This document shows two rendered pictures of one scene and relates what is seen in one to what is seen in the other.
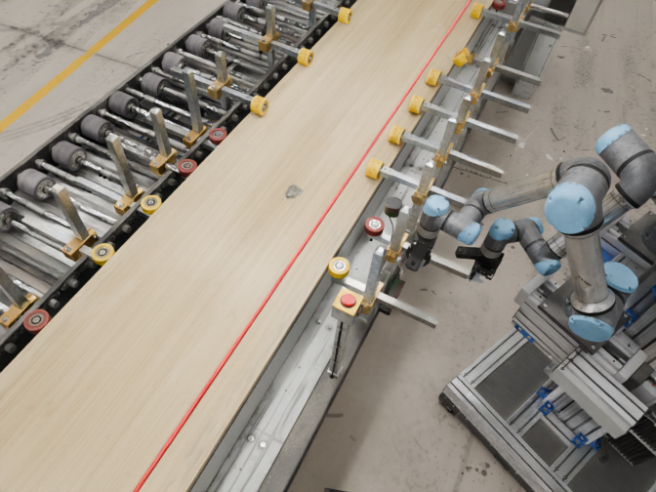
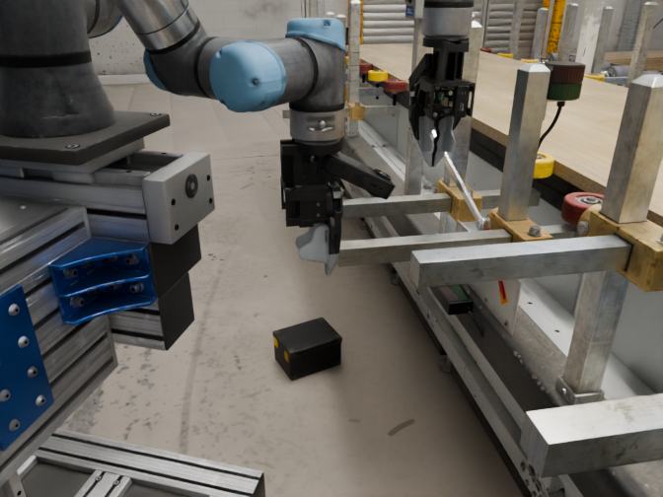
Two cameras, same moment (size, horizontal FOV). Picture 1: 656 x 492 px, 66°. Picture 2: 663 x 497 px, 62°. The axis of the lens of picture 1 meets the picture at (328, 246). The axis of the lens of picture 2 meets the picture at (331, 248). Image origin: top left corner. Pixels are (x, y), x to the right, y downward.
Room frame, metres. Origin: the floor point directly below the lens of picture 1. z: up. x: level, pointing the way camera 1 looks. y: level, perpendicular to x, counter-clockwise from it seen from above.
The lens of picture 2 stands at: (1.78, -0.97, 1.22)
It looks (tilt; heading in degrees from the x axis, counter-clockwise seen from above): 26 degrees down; 148
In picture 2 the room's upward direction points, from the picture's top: straight up
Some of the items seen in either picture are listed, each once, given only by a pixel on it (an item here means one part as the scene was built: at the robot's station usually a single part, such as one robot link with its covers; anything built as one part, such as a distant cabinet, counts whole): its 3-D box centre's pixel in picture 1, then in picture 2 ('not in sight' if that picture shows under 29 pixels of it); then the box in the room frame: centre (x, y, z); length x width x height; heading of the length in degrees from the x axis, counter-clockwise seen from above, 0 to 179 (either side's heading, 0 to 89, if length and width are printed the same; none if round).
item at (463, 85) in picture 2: (424, 240); (444, 78); (1.10, -0.34, 1.08); 0.09 x 0.08 x 0.12; 158
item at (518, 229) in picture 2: (395, 246); (517, 235); (1.24, -0.27, 0.85); 0.14 x 0.06 x 0.05; 158
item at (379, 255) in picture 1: (371, 288); (457, 148); (0.99, -0.17, 0.92); 0.04 x 0.04 x 0.48; 68
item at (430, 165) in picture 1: (418, 202); (608, 275); (1.45, -0.36, 0.89); 0.04 x 0.04 x 0.48; 68
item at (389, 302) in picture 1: (383, 299); (436, 203); (1.00, -0.23, 0.82); 0.44 x 0.03 x 0.04; 68
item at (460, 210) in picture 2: (369, 297); (457, 198); (1.01, -0.18, 0.82); 0.14 x 0.06 x 0.05; 158
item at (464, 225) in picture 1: (464, 225); not in sight; (1.06, -0.43, 1.24); 0.11 x 0.11 x 0.08; 58
